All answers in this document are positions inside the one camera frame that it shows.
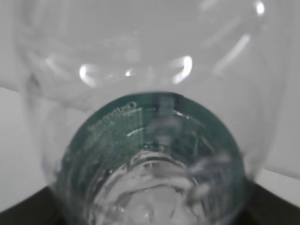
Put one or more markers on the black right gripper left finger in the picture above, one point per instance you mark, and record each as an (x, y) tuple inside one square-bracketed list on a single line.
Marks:
[(38, 209)]

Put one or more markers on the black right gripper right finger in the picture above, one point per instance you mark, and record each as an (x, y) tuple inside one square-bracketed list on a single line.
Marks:
[(266, 208)]

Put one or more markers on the clear water bottle green label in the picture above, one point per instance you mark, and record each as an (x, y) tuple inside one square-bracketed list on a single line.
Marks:
[(152, 112)]

